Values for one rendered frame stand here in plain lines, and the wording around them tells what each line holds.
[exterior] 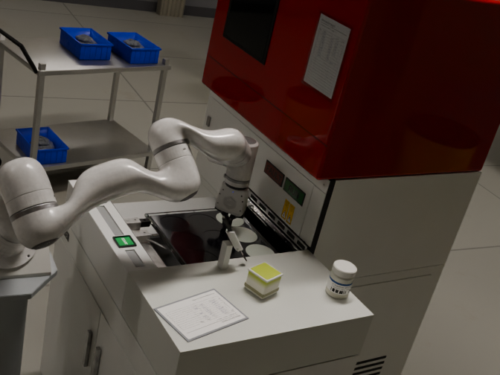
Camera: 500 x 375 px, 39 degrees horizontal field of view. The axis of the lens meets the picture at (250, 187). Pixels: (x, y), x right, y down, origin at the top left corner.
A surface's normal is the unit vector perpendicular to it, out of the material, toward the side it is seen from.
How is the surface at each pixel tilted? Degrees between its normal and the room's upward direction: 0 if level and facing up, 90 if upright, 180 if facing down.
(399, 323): 90
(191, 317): 0
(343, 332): 90
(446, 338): 0
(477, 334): 0
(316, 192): 90
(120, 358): 90
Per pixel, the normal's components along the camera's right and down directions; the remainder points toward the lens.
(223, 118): -0.85, 0.05
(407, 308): 0.49, 0.47
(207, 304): 0.22, -0.88
